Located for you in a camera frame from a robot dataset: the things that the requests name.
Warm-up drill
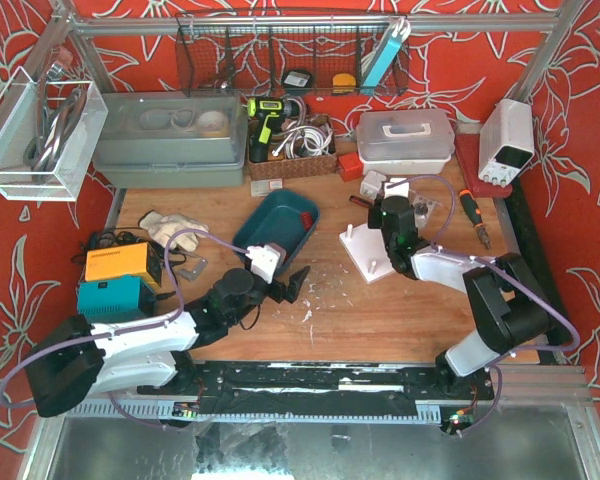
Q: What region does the red handled ratchet wrench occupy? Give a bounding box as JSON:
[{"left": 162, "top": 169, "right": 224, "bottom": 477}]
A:
[{"left": 349, "top": 195, "right": 374, "bottom": 209}]

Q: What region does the plastic bag with parts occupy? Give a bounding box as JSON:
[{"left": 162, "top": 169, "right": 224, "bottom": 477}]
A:
[{"left": 409, "top": 194, "right": 441, "bottom": 228}]

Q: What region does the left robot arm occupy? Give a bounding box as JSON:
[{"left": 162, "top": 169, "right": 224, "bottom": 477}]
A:
[{"left": 25, "top": 267, "right": 310, "bottom": 418}]

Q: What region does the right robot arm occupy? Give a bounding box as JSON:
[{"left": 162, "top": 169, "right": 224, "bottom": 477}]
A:
[{"left": 368, "top": 196, "right": 557, "bottom": 380}]

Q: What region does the small red spring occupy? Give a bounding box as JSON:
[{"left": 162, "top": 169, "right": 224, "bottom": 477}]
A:
[{"left": 300, "top": 212, "right": 314, "bottom": 232}]

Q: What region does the teal plastic tray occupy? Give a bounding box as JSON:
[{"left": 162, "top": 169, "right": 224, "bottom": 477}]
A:
[{"left": 232, "top": 189, "right": 320, "bottom": 275}]

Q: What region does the clear small label bag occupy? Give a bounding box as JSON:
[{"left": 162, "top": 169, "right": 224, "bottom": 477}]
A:
[{"left": 250, "top": 179, "right": 283, "bottom": 197}]

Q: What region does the white power plug adapter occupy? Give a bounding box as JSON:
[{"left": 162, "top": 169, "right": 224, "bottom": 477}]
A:
[{"left": 359, "top": 171, "right": 387, "bottom": 201}]

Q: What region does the woven brown basket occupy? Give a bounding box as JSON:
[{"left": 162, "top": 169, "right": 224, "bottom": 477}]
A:
[{"left": 245, "top": 120, "right": 337, "bottom": 180}]

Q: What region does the red small box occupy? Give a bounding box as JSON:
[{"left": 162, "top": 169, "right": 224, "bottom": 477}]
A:
[{"left": 337, "top": 152, "right": 364, "bottom": 182}]

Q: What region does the white work glove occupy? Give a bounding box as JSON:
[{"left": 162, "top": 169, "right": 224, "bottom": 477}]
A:
[{"left": 138, "top": 211, "right": 209, "bottom": 252}]

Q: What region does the orange power box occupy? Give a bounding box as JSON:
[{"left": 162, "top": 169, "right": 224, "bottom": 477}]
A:
[{"left": 85, "top": 242, "right": 162, "bottom": 286}]

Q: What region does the teal power box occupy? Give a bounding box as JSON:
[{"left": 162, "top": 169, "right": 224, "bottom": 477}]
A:
[{"left": 77, "top": 275, "right": 156, "bottom": 324}]

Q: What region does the orange black screwdriver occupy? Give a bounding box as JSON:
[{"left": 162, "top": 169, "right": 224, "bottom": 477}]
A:
[{"left": 458, "top": 189, "right": 491, "bottom": 250}]

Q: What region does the grey plastic storage box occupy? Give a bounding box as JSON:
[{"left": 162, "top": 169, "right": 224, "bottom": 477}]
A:
[{"left": 93, "top": 92, "right": 248, "bottom": 189}]

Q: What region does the yellow tape measure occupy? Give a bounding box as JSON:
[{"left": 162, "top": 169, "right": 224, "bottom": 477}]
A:
[{"left": 332, "top": 73, "right": 357, "bottom": 95}]

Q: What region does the white power supply unit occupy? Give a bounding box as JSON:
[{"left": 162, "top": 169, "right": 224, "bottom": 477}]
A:
[{"left": 478, "top": 99, "right": 534, "bottom": 188}]

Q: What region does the clear acrylic hanging box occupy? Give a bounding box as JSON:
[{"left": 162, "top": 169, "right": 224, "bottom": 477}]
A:
[{"left": 0, "top": 68, "right": 108, "bottom": 202}]

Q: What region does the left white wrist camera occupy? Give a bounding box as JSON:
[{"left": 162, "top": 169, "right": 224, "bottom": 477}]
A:
[{"left": 246, "top": 243, "right": 286, "bottom": 284}]

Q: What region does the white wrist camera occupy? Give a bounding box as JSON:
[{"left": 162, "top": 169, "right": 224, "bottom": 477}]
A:
[
  {"left": 383, "top": 178, "right": 410, "bottom": 198},
  {"left": 246, "top": 243, "right": 286, "bottom": 284}
]

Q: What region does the white peg base plate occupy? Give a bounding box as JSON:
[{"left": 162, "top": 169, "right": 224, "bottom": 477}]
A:
[{"left": 339, "top": 224, "right": 396, "bottom": 284}]

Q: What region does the metal bracket piece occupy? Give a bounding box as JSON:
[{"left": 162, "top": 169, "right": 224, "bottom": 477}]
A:
[{"left": 177, "top": 257, "right": 208, "bottom": 282}]

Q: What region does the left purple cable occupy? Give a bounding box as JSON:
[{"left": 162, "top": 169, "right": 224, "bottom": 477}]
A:
[{"left": 0, "top": 228, "right": 254, "bottom": 431}]

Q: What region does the purple cable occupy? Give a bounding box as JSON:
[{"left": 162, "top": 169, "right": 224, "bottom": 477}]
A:
[
  {"left": 0, "top": 228, "right": 254, "bottom": 431},
  {"left": 384, "top": 174, "right": 581, "bottom": 441}
]

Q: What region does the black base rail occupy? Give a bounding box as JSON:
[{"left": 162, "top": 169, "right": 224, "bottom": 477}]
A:
[{"left": 136, "top": 360, "right": 494, "bottom": 417}]

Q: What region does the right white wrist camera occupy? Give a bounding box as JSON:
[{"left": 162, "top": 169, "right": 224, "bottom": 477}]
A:
[{"left": 383, "top": 178, "right": 410, "bottom": 198}]

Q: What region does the white coiled cable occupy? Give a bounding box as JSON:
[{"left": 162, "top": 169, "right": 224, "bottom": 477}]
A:
[{"left": 272, "top": 124, "right": 334, "bottom": 158}]

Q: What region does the green yellow cordless drill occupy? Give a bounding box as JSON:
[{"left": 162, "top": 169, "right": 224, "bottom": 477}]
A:
[{"left": 247, "top": 97, "right": 300, "bottom": 163}]

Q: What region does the white plastic case with handle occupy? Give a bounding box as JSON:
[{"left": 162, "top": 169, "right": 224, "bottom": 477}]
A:
[{"left": 356, "top": 109, "right": 455, "bottom": 176}]

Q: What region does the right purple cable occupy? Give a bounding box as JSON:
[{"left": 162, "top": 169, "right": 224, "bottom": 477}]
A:
[{"left": 384, "top": 174, "right": 581, "bottom": 441}]

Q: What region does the black cable duct strip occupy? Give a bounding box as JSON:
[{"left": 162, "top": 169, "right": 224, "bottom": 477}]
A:
[{"left": 507, "top": 176, "right": 573, "bottom": 346}]

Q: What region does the black wire hanging basket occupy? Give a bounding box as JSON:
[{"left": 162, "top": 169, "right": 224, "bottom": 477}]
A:
[{"left": 174, "top": 10, "right": 411, "bottom": 99}]

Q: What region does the aluminium frame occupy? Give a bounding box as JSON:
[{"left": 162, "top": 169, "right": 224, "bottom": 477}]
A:
[{"left": 0, "top": 0, "right": 600, "bottom": 480}]

